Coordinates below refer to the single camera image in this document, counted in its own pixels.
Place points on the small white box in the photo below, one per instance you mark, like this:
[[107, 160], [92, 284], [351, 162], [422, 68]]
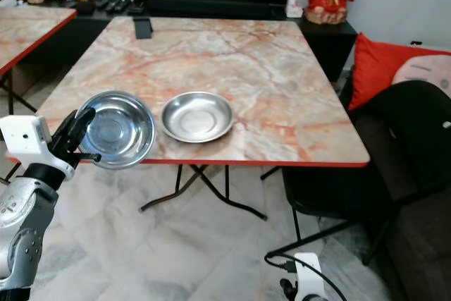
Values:
[[294, 10]]

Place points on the black remote control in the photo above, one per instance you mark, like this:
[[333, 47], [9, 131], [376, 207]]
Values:
[[109, 5], [131, 6]]

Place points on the red cushion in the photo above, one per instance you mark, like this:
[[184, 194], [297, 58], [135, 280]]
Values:
[[373, 68]]

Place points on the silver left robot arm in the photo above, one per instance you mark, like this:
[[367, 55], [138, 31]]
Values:
[[28, 230]]

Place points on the large marble-pattern folding table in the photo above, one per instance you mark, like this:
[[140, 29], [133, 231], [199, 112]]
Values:
[[261, 68]]

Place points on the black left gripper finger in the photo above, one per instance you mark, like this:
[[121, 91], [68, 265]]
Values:
[[83, 120], [62, 129]]

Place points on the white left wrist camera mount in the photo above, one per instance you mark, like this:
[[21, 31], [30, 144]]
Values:
[[20, 135]]

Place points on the shallow steel plate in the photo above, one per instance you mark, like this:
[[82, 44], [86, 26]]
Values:
[[197, 117]]

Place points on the marble-pattern side table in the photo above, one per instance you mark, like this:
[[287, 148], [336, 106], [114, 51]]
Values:
[[32, 29]]

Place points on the small black phone stand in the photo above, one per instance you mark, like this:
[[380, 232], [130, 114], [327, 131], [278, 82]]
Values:
[[143, 27]]

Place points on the deep steel bowl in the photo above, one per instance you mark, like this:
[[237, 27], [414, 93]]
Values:
[[120, 128]]

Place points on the pink and white cushion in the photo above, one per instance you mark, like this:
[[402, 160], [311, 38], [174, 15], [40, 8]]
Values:
[[426, 72]]

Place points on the black sofa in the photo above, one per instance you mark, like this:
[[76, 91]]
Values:
[[409, 153]]

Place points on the black television console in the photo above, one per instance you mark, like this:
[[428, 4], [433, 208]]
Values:
[[328, 44]]

